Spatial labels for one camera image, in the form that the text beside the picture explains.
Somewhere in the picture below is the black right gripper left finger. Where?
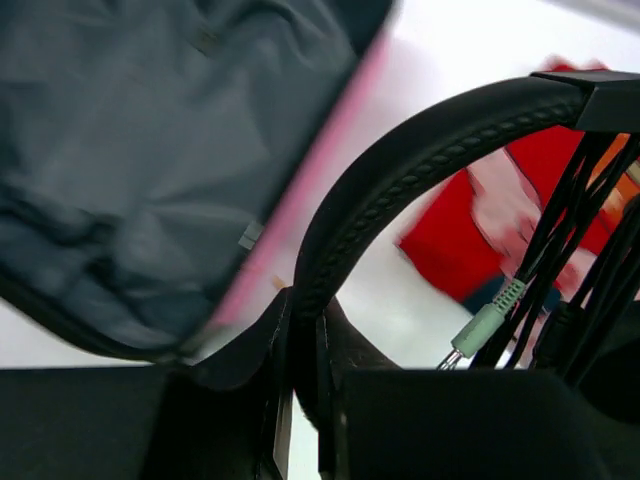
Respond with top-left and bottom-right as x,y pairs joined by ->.
1,289 -> 292,480

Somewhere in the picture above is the pink hard-shell suitcase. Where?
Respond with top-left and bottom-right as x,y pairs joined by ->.
1,1 -> 393,362

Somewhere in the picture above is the red patterned cloth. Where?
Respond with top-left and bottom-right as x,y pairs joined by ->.
397,57 -> 640,306

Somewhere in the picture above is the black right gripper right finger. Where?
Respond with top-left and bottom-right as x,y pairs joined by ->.
319,305 -> 639,479

